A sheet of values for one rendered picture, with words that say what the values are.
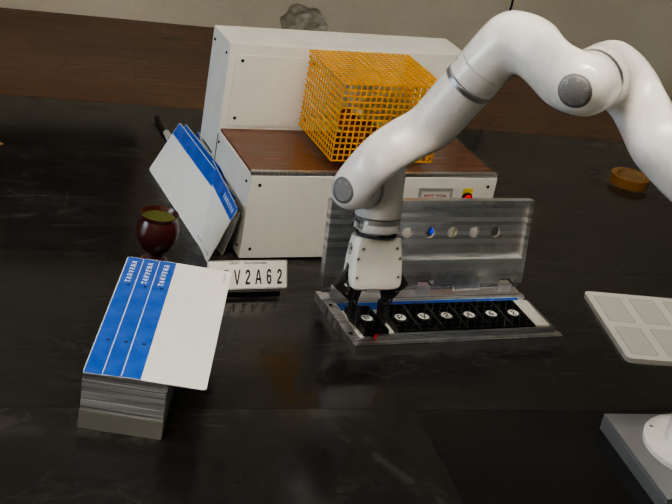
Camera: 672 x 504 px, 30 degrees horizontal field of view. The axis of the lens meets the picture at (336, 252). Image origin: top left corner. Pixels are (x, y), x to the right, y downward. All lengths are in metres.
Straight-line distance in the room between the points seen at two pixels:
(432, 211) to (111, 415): 0.82
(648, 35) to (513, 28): 2.51
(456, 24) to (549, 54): 2.25
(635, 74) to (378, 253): 0.56
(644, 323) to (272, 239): 0.78
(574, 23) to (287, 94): 1.91
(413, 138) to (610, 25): 2.38
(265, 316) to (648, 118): 0.79
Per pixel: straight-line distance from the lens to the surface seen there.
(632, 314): 2.66
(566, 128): 3.72
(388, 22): 4.16
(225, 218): 2.49
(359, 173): 2.14
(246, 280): 2.40
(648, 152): 2.01
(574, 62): 1.96
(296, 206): 2.50
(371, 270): 2.26
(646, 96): 2.06
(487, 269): 2.53
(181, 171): 2.76
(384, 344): 2.28
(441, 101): 2.12
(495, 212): 2.51
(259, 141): 2.60
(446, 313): 2.41
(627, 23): 4.49
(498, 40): 2.06
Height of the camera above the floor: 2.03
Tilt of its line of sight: 25 degrees down
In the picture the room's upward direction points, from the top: 11 degrees clockwise
